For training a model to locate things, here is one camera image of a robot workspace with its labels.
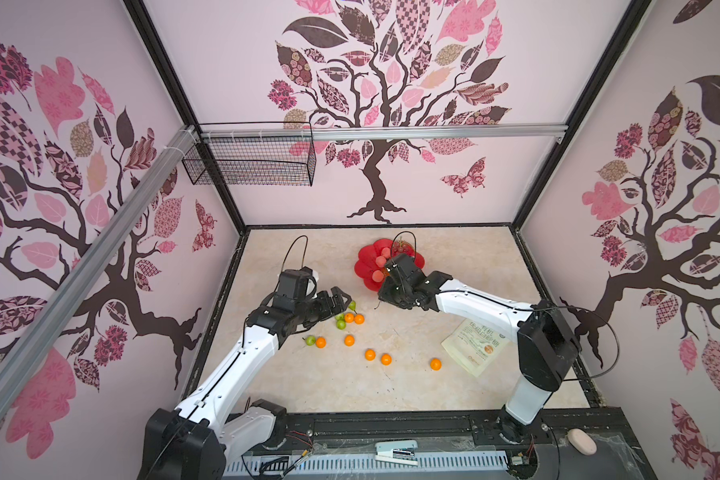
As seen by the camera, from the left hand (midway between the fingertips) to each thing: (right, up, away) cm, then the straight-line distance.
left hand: (340, 309), depth 79 cm
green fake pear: (+3, -2, +17) cm, 17 cm away
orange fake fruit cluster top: (+2, -5, +13) cm, 14 cm away
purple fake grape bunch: (+20, +18, +28) cm, 39 cm away
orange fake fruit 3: (+8, -14, +6) cm, 18 cm away
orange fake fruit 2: (+13, -16, +6) cm, 21 cm away
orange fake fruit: (+27, -17, +4) cm, 32 cm away
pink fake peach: (+15, +16, +30) cm, 37 cm away
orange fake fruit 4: (-7, -12, +8) cm, 16 cm away
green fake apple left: (-10, -11, +8) cm, 17 cm away
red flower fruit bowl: (+7, +14, +28) cm, 32 cm away
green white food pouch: (+41, -13, +8) cm, 44 cm away
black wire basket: (-41, +54, +43) cm, 80 cm away
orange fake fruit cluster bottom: (+2, -11, +9) cm, 15 cm away
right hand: (+11, +4, +8) cm, 14 cm away
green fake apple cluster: (-1, -6, +13) cm, 14 cm away
